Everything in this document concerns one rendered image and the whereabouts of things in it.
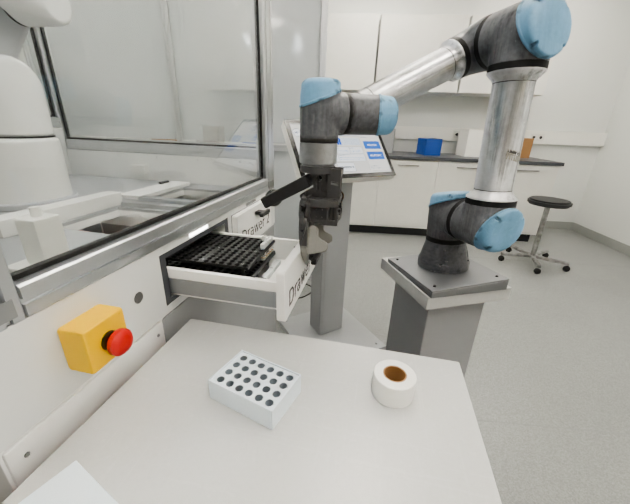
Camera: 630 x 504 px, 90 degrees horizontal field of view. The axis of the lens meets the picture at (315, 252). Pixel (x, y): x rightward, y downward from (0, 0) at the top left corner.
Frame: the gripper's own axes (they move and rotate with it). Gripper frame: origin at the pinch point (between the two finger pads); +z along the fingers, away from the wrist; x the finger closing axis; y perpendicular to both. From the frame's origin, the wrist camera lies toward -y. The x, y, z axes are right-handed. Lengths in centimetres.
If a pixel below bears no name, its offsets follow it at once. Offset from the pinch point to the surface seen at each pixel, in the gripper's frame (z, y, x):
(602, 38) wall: -124, 233, 395
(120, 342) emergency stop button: 2.2, -19.1, -33.8
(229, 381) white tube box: 11.1, -5.5, -28.6
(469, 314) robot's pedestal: 25, 46, 27
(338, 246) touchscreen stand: 32, -4, 93
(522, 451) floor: 91, 81, 39
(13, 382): 3, -26, -43
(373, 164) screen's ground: -11, 10, 96
